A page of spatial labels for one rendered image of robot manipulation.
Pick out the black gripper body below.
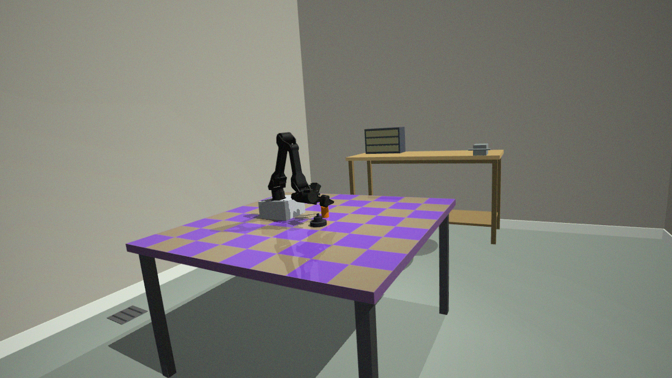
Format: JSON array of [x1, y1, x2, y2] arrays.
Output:
[[307, 195, 330, 207]]

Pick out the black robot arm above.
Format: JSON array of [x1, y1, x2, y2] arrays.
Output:
[[268, 132, 321, 203]]

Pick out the dark grey round pedestal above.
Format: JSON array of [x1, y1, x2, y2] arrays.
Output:
[[310, 213, 327, 227]]

